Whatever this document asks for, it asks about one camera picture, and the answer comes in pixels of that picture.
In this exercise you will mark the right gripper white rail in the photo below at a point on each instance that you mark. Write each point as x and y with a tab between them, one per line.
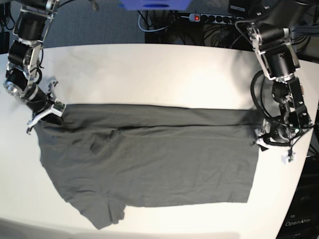
40	104

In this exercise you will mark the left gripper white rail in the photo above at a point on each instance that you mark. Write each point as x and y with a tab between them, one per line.
272	134

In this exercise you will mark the grey T-shirt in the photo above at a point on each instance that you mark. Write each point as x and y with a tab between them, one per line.
107	157

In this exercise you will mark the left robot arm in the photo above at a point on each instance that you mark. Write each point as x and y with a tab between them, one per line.
270	36

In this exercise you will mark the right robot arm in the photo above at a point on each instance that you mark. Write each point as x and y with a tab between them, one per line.
23	70

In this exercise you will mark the black box left background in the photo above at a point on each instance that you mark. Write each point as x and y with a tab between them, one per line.
4	42

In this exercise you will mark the black OpenArm base box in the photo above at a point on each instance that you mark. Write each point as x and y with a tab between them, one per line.
302	218

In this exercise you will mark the white power strip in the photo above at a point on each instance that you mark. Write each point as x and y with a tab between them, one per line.
213	18

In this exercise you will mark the blue plastic box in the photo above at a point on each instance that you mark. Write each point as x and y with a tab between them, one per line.
155	4

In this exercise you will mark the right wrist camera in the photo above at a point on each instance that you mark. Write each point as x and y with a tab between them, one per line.
58	108

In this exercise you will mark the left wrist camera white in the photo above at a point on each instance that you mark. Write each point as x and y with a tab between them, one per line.
288	157

